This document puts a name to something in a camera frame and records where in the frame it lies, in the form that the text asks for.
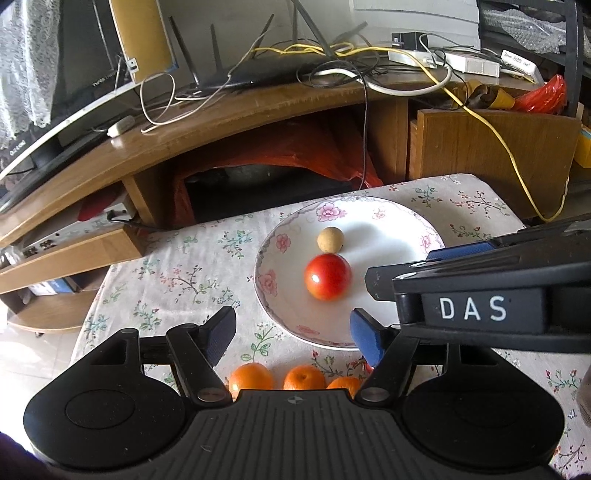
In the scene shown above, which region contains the floral white tablecloth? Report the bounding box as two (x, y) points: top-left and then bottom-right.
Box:
(71, 174), (590, 479)

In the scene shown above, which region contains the brown cardboard panel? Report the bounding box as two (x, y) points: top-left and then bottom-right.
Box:
(408, 109), (581, 218)

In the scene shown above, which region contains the blue white cardboard box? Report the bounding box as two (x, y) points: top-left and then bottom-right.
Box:
(29, 278), (77, 297)

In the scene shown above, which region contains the black wifi router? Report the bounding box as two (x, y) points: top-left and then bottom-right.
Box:
(164, 1), (368, 98)

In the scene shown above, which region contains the white cable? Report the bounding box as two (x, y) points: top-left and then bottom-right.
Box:
(138, 27), (279, 135)

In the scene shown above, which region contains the red plastic bag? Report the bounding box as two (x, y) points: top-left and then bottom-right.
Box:
(512, 74), (567, 115)

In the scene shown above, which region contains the white floral ceramic bowl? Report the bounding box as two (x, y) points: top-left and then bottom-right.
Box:
(254, 196), (444, 350)

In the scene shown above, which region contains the large red tomato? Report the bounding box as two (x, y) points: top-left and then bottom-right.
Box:
(304, 254), (353, 301)

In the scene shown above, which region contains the wooden TV cabinet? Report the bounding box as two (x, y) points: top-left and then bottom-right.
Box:
(0, 68), (583, 338)

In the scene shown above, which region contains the yellow cable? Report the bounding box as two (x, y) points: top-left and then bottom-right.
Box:
(250, 42), (571, 224)

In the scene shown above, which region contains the red cloth under cabinet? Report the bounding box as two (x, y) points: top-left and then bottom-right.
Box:
(171, 116), (383, 227)

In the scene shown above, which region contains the white power strip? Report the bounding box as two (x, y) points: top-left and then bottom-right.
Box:
(388, 48), (501, 78)

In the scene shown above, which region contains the round orange mandarin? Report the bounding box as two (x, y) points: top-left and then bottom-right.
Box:
(228, 362), (274, 400)

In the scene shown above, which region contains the black television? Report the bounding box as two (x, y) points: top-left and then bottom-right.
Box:
(0, 0), (180, 216)

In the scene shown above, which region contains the silver set-top box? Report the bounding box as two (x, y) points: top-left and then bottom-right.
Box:
(1, 198), (138, 269)

